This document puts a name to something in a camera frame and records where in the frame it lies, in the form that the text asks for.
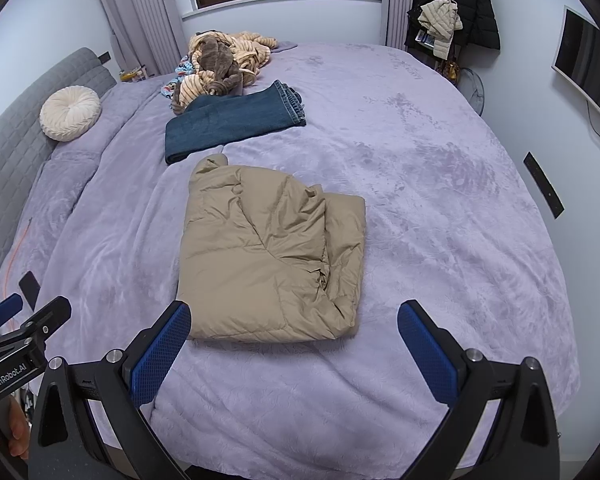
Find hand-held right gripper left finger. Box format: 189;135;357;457
28;300;193;480

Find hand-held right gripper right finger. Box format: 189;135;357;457
397;299;561;480

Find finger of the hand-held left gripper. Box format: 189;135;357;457
0;270;41;334
10;295;73;341

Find beige puffer jacket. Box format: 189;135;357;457
176;155;367;343
418;0;464;61

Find person's left hand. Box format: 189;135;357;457
0;396;32;462

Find purple plush bed blanket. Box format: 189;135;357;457
0;42;581;480

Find grey quilted headboard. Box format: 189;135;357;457
0;47;118;281

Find white round pillow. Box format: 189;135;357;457
39;86;102;142

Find blue jeans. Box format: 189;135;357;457
165;79;308;166

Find colourful printed cloth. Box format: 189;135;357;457
160;55;196;98

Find standing fan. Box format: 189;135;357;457
457;67;488;116

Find striped brown plush blanket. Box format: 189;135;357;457
172;31;279;113

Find grey curtain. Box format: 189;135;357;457
87;0;183;78
382;0;421;51

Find beige hanging puffer jacket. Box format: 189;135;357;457
418;0;464;61

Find black hanging coat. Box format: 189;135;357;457
405;0;501;56

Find black wall strip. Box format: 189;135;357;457
523;151;566;219

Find wall-mounted monitor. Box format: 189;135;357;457
551;6;600;143

